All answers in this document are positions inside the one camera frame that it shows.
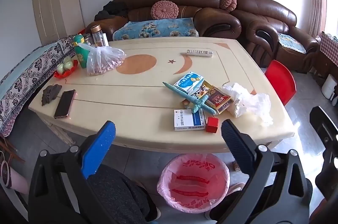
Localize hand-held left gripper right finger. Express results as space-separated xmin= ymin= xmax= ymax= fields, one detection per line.
xmin=221 ymin=119 xmax=313 ymax=224

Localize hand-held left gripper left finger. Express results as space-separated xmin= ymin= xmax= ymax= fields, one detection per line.
xmin=28 ymin=121 xmax=118 ymax=224

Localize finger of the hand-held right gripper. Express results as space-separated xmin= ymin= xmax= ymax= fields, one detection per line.
xmin=309 ymin=106 xmax=338 ymax=203

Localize clear plastic bag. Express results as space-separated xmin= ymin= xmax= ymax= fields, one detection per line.
xmin=248 ymin=93 xmax=274 ymax=126

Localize white tissue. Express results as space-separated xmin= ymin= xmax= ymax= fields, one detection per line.
xmin=220 ymin=83 xmax=258 ymax=117

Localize white and blue medicine box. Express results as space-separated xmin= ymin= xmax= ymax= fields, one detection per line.
xmin=173 ymin=109 xmax=206 ymax=132

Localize trash bin with pink liner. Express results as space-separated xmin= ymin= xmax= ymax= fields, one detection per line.
xmin=157 ymin=153 xmax=230 ymax=212

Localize small red box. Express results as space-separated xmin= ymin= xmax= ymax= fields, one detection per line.
xmin=205 ymin=117 xmax=219 ymax=133

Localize dark red cigarette pack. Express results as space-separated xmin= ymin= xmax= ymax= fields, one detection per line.
xmin=204 ymin=89 xmax=233 ymax=115

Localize white appliance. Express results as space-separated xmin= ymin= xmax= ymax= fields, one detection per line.
xmin=321 ymin=73 xmax=338 ymax=101

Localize black smartphone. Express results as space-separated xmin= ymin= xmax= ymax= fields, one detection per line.
xmin=53 ymin=89 xmax=76 ymax=119

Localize cream dining table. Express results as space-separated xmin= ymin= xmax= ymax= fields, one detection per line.
xmin=28 ymin=37 xmax=295 ymax=154

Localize colourful snack packet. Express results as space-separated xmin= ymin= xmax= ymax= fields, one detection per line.
xmin=191 ymin=80 xmax=219 ymax=98

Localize blue cartoon medicine box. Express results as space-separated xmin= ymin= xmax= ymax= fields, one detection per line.
xmin=173 ymin=71 xmax=204 ymax=95

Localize red plastic stool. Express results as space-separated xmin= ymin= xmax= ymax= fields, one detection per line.
xmin=264 ymin=60 xmax=297 ymax=106

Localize red dish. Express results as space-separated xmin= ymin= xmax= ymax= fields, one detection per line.
xmin=54 ymin=60 xmax=79 ymax=79

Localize plastic bag of peanuts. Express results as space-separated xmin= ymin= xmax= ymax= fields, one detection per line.
xmin=79 ymin=43 xmax=127 ymax=77

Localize red checked tablecloth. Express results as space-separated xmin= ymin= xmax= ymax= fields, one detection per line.
xmin=319 ymin=31 xmax=338 ymax=66

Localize pink cylindrical container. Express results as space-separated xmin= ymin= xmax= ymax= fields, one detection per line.
xmin=0 ymin=160 xmax=29 ymax=194

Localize green toy bottle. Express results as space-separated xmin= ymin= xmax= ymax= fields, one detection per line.
xmin=72 ymin=34 xmax=89 ymax=69

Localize white remote control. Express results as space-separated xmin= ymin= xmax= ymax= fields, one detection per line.
xmin=185 ymin=49 xmax=213 ymax=58

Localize blue armchair seat cover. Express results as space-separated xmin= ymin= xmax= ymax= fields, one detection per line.
xmin=277 ymin=33 xmax=307 ymax=54

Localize glass bottle with gold cap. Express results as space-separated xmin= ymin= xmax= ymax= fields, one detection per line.
xmin=90 ymin=25 xmax=105 ymax=48

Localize blue floral pillow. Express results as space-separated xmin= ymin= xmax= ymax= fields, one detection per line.
xmin=113 ymin=18 xmax=199 ymax=41

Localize brown leather armchair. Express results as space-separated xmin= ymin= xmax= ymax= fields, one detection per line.
xmin=230 ymin=0 xmax=320 ymax=74

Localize dark clothes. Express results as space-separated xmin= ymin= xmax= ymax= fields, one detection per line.
xmin=94 ymin=0 xmax=130 ymax=21

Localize cream cabinet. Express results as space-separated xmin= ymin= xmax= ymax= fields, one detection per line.
xmin=32 ymin=0 xmax=86 ymax=46

